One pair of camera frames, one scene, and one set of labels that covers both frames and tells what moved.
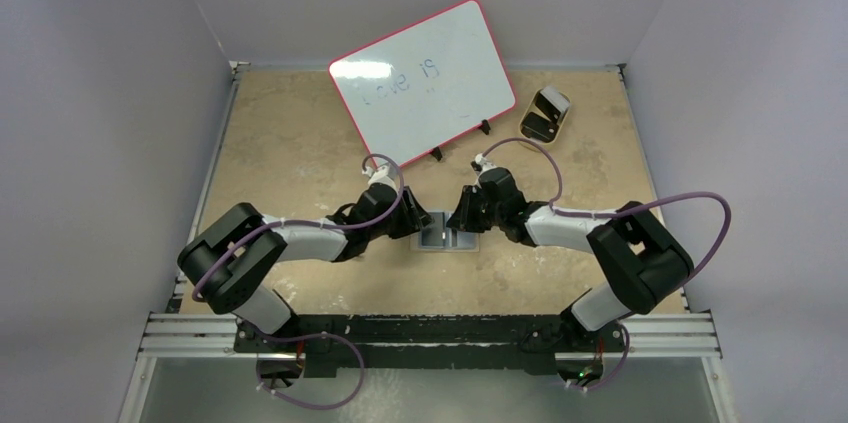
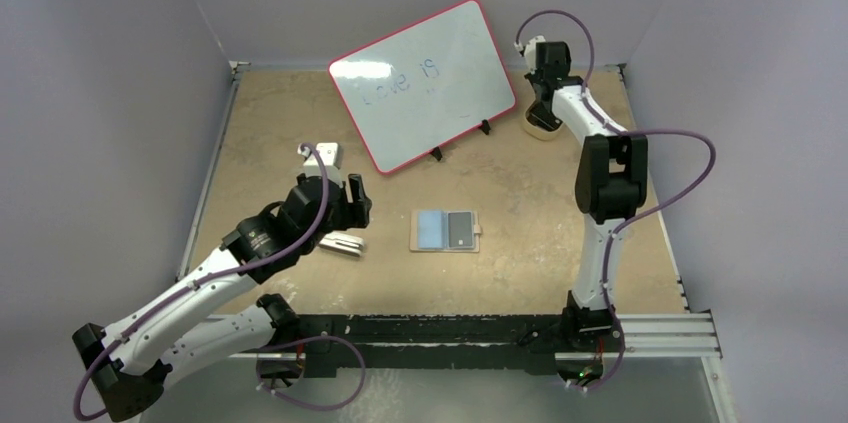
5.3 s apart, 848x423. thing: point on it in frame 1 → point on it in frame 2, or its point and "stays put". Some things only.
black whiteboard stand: [484, 126] stays put
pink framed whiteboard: [425, 85] stays put
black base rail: [527, 342] stays put
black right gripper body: [469, 209] → [544, 98]
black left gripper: [412, 217] → [354, 214]
